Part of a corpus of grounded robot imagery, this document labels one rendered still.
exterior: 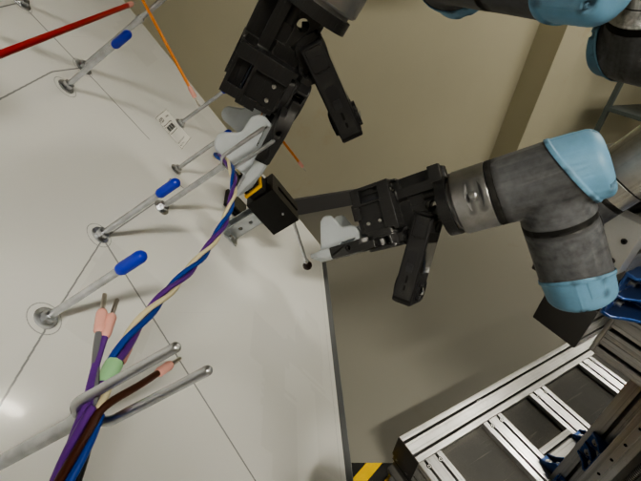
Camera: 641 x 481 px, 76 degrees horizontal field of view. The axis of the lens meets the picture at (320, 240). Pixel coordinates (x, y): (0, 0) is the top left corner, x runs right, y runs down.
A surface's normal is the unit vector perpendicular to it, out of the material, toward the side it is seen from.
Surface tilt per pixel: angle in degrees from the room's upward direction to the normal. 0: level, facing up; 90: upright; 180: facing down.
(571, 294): 97
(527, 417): 0
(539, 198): 96
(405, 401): 0
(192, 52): 90
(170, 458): 50
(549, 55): 90
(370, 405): 0
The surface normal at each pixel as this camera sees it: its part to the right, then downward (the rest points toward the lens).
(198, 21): 0.51, 0.52
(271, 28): 0.10, 0.60
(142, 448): 0.84, -0.48
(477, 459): 0.13, -0.83
